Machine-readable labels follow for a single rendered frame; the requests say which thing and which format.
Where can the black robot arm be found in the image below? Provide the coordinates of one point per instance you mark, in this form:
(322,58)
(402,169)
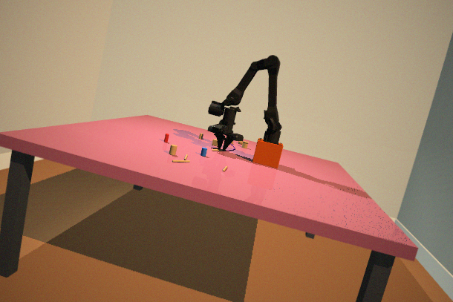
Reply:
(272,135)

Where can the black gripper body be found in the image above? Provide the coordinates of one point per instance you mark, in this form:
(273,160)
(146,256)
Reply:
(230,134)

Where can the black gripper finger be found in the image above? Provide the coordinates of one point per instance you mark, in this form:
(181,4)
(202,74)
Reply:
(220,140)
(226,143)

